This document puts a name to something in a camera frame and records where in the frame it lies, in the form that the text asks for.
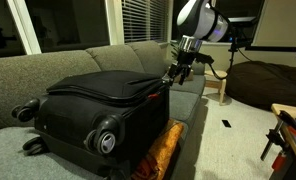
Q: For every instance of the black bar clamp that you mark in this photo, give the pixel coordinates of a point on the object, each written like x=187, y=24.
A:
x=274, y=135

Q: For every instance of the tan box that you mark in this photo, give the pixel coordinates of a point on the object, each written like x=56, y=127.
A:
x=190, y=76

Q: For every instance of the round wooden stool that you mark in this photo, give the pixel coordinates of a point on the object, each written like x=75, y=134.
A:
x=216, y=74

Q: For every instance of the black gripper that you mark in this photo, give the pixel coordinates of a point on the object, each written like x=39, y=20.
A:
x=184, y=60

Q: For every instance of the white window frame post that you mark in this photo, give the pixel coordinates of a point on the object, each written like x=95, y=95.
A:
x=23, y=23
x=114, y=20

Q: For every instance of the black mounted camera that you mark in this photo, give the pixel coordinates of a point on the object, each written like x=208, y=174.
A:
x=243, y=20

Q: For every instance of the silver zipper pull black tab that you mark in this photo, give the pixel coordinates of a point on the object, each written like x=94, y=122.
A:
x=165, y=80

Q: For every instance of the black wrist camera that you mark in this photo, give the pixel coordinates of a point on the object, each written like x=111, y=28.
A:
x=204, y=58

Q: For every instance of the grey fabric sofa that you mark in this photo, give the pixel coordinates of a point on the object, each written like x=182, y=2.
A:
x=21, y=76

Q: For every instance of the black fabric wheeled suitcase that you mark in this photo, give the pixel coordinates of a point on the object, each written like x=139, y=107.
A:
x=78, y=113

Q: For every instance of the dark brown bean bag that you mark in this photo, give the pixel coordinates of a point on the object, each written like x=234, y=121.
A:
x=268, y=83

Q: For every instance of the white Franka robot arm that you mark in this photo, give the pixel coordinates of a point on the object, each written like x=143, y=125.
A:
x=201, y=20

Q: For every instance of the black phone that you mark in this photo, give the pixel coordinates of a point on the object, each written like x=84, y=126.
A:
x=226, y=123

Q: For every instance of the orange patterned cloth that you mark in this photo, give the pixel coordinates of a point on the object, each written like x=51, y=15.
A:
x=164, y=146

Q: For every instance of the red zipper pull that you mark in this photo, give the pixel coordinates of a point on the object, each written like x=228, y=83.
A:
x=153, y=96

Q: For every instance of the wooden work table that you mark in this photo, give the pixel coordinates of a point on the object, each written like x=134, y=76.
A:
x=281, y=108

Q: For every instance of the white window blinds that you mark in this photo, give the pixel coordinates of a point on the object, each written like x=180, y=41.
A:
x=144, y=20

